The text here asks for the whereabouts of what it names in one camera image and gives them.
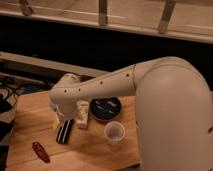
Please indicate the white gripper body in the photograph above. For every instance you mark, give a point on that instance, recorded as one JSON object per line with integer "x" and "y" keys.
{"x": 66, "y": 111}

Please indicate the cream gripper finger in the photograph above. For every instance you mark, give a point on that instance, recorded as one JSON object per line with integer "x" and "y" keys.
{"x": 55, "y": 123}

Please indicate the black white striped eraser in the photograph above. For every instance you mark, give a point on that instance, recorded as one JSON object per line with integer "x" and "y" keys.
{"x": 64, "y": 132}

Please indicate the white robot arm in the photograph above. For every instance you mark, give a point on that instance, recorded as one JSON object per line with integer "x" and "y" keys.
{"x": 173, "y": 110}

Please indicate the white glue tube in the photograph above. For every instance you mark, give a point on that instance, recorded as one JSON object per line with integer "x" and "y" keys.
{"x": 83, "y": 114}

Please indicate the dark red oval object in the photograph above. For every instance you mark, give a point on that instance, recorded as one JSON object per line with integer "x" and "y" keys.
{"x": 40, "y": 152}

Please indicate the wooden board table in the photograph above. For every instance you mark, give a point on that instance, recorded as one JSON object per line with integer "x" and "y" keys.
{"x": 87, "y": 150}

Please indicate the black round dish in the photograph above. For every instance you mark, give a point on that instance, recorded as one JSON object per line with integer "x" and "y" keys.
{"x": 105, "y": 109}

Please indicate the grey metal rail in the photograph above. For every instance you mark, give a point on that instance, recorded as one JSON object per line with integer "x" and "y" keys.
{"x": 36, "y": 69}

